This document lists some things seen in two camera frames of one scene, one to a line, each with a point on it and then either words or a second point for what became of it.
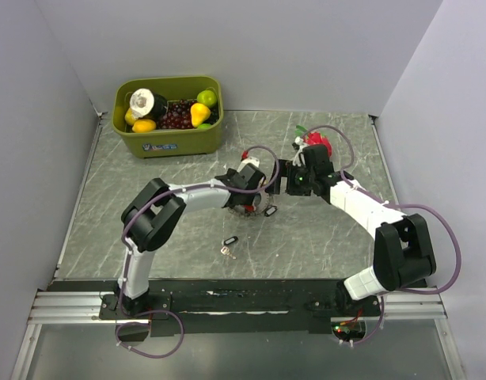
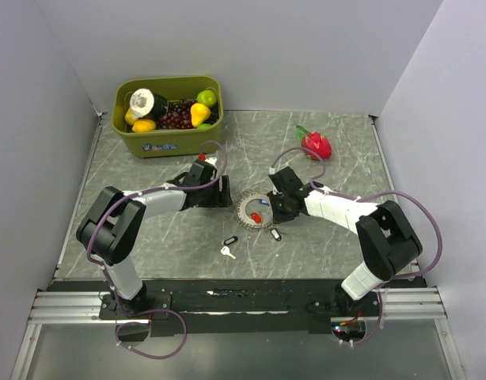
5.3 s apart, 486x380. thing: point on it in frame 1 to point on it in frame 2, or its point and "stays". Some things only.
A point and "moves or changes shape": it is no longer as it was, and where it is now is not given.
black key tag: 270,210 moves or changes shape
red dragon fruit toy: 313,138 stays
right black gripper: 283,169 to 279,217
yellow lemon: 144,126 stays
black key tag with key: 225,250 stays
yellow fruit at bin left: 130,118 stays
